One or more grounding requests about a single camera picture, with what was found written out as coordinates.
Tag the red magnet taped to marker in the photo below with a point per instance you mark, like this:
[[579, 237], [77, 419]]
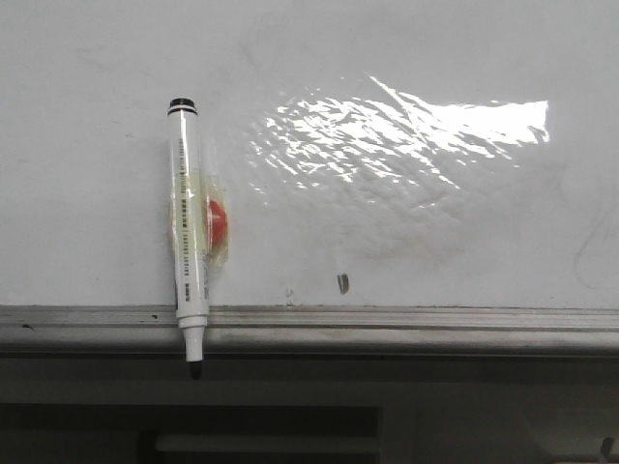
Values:
[[215, 219]]

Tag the aluminium whiteboard tray rail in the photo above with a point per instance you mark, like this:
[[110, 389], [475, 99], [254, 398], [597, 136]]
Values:
[[322, 330]]

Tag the white whiteboard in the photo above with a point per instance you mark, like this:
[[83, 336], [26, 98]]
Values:
[[438, 153]]

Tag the white whiteboard marker pen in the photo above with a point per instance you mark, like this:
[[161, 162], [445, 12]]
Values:
[[188, 230]]

